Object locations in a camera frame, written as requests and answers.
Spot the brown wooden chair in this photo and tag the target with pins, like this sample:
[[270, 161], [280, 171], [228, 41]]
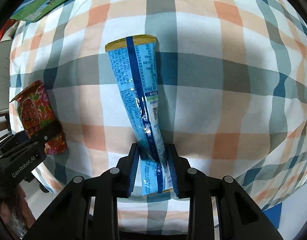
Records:
[[5, 129]]

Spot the long blue snack packet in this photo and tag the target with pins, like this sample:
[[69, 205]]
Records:
[[133, 62]]

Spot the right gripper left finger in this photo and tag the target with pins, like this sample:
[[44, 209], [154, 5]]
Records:
[[117, 182]]

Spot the red plastic bag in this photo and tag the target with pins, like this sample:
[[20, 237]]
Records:
[[7, 26]]

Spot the plaid checkered blanket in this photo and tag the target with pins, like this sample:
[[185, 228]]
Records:
[[232, 78]]

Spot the red snack packet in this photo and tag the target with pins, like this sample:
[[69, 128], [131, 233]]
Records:
[[37, 117]]

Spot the grey plastic chair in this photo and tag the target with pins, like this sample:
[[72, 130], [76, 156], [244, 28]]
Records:
[[5, 47]]

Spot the person's left hand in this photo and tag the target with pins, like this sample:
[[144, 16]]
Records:
[[15, 212]]

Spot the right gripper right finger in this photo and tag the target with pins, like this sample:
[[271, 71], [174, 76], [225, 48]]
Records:
[[191, 183]]

